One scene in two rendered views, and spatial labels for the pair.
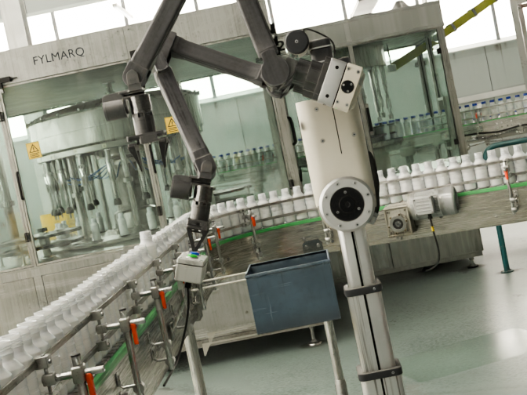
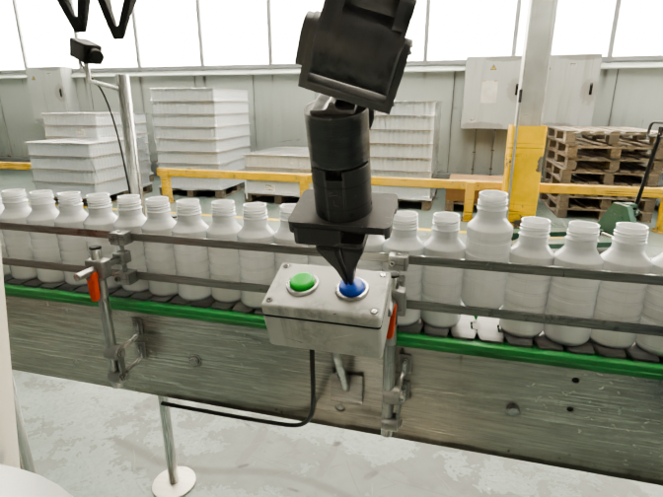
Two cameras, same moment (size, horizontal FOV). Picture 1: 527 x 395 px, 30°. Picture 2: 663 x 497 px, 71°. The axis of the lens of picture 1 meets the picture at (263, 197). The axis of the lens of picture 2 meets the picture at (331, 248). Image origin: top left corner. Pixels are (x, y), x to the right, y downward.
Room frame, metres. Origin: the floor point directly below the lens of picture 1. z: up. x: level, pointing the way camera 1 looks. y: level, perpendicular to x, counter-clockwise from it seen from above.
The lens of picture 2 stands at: (3.07, -0.24, 1.32)
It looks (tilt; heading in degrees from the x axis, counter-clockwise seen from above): 18 degrees down; 102
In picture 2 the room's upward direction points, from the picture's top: straight up
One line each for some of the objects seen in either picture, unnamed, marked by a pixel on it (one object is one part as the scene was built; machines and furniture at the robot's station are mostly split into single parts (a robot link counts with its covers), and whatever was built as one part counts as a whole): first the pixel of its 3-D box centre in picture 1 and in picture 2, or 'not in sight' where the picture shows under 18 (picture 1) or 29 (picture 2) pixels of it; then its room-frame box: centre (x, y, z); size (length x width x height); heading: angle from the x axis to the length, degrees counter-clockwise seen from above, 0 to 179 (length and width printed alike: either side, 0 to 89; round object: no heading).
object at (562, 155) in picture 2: not in sight; (595, 170); (5.10, 6.20, 0.51); 1.26 x 1.08 x 1.02; 87
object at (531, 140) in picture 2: not in sight; (521, 178); (4.00, 4.97, 0.55); 0.40 x 0.34 x 1.10; 177
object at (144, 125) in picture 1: (144, 126); not in sight; (2.68, 0.28, 1.51); 0.10 x 0.07 x 0.07; 87
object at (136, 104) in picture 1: (138, 105); not in sight; (2.68, 0.28, 1.57); 0.07 x 0.06 x 0.07; 88
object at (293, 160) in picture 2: not in sight; (293, 174); (1.08, 6.26, 0.33); 1.25 x 1.03 x 0.66; 85
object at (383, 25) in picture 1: (365, 151); not in sight; (9.16, -1.01, 1.15); 1.63 x 1.62 x 2.30; 177
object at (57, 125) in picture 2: not in sight; (101, 149); (-2.28, 6.51, 0.59); 1.25 x 1.03 x 1.17; 87
